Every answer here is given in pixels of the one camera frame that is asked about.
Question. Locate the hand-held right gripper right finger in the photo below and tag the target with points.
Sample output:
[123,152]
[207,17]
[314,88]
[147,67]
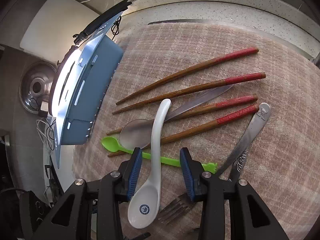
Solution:
[186,172]

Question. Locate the translucent plastic spoon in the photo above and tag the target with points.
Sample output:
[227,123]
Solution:
[135,135]

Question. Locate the pink plaid cloth mat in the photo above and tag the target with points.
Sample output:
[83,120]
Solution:
[275,180]

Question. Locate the red-tipped wooden chopstick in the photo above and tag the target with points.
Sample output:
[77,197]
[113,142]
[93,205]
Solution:
[187,71]
[200,128]
[225,103]
[200,88]

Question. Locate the green plastic spoon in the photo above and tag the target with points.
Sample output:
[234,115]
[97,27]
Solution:
[110,143]

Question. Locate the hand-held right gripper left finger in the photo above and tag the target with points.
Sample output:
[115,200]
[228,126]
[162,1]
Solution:
[135,170]

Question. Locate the white board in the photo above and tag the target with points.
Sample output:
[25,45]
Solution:
[55,30]

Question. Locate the blue plastic basket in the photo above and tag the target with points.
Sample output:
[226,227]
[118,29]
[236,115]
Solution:
[100,75]

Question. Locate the white ceramic spoon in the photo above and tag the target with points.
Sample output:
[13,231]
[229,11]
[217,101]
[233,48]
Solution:
[146,205]

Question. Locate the metal fork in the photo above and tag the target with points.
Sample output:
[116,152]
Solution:
[257,125]

